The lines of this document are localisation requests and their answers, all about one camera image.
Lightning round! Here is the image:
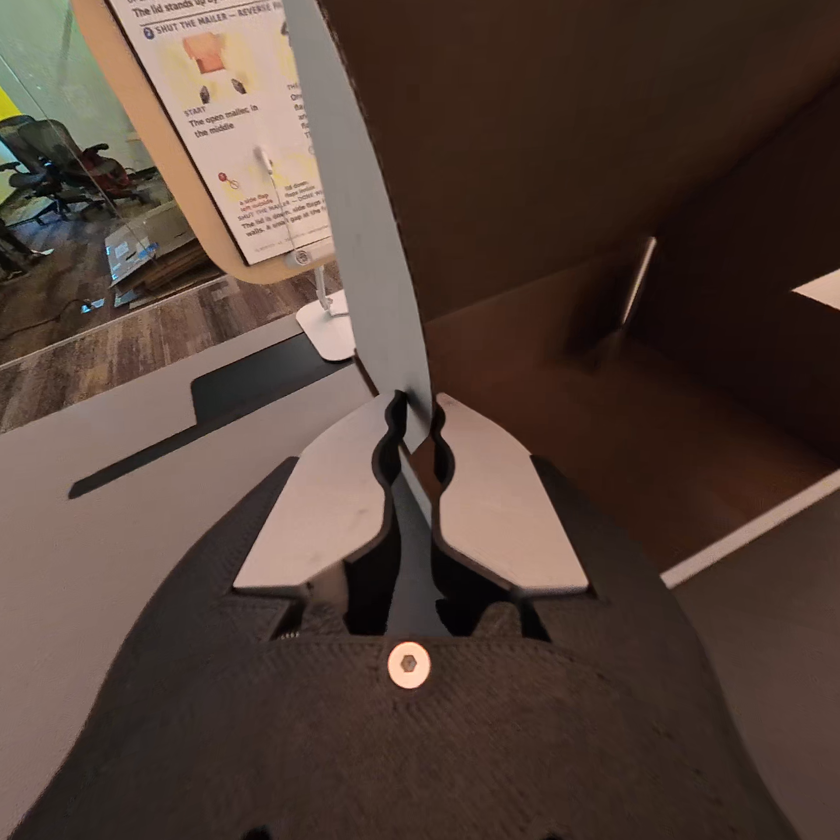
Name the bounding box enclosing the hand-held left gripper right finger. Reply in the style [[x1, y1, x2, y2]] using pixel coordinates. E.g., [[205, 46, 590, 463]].
[[430, 392, 595, 601]]

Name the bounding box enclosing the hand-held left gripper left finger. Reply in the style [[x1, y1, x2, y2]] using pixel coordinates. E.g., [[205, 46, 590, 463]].
[[233, 392, 408, 601]]

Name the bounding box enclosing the white cardboard mailer box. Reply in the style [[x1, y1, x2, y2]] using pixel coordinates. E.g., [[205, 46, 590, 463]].
[[282, 0, 840, 589]]

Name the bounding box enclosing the flattened cardboard pile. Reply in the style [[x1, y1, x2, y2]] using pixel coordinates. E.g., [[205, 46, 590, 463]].
[[105, 200, 225, 307]]

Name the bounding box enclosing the office chair with red seat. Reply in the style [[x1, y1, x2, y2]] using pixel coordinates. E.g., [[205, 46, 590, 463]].
[[59, 141, 156, 212]]

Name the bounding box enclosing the grey mesh office chair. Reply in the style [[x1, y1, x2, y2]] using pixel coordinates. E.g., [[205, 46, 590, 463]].
[[0, 117, 74, 223]]

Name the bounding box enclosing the yellow panel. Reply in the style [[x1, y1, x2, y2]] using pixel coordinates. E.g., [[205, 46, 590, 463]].
[[0, 85, 21, 206]]

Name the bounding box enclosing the black floor cable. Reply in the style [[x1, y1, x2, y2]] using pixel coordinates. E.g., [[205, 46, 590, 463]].
[[0, 297, 107, 343]]

